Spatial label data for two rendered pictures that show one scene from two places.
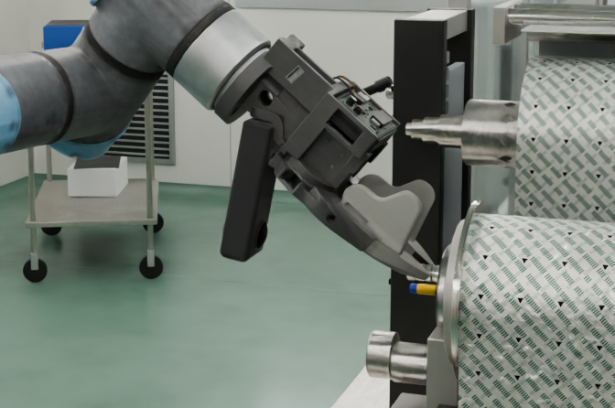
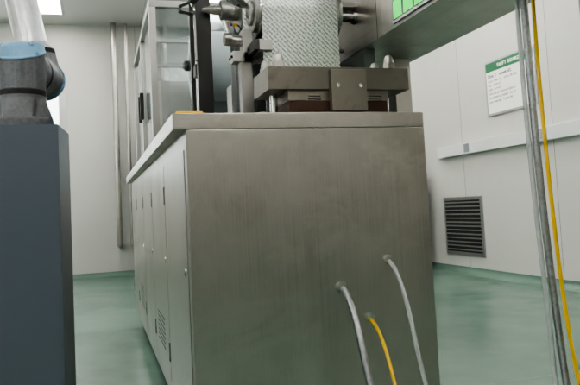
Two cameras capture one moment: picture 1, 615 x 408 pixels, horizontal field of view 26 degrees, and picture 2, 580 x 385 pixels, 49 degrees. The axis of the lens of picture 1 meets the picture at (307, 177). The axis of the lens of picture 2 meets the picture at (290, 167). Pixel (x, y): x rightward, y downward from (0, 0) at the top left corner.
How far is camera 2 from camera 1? 1.38 m
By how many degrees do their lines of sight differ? 38
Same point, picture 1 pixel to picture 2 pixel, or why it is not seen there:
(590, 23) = not seen: outside the picture
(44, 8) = not seen: outside the picture
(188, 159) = not seen: outside the picture
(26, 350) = not seen: outside the picture
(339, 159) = not seen: outside the picture
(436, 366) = (245, 36)
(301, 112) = not seen: outside the picture
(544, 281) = not seen: outside the picture
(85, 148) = not seen: outside the picture
